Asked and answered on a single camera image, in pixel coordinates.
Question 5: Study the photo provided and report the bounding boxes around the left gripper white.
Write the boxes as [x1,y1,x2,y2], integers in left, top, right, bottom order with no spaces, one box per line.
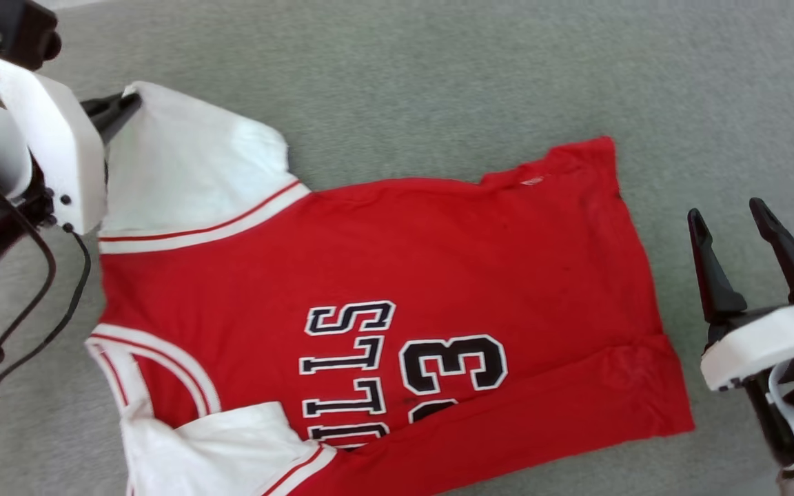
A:
[0,40,143,236]

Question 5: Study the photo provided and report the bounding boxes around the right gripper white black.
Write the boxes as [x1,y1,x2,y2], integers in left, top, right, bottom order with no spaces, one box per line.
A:
[687,198,794,393]

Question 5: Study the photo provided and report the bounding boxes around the red Bulls jersey white sleeves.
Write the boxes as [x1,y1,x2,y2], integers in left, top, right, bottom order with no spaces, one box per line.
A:
[85,81,696,496]

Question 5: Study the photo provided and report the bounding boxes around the grey fabric sofa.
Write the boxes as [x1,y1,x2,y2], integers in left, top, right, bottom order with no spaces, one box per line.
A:
[0,0,794,496]

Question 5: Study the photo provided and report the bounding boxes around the thin black cable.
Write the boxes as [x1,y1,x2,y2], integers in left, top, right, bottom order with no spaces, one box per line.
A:
[0,146,93,418]

